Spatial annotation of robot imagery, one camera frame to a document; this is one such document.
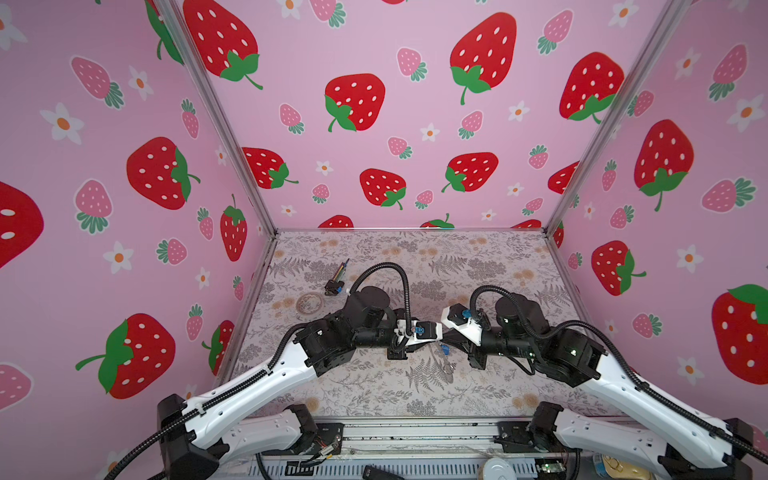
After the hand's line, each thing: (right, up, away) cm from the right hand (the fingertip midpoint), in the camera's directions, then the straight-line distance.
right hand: (440, 335), depth 65 cm
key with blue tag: (+1, -3, 0) cm, 4 cm away
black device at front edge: (-15, -34, +5) cm, 38 cm away
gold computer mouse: (+40, -31, +1) cm, 50 cm away
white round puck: (+13, -30, +1) cm, 33 cm away
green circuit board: (+28, -34, +6) cm, 44 cm away
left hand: (-2, +2, -1) cm, 2 cm away
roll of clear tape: (-40, +1, +36) cm, 54 cm away
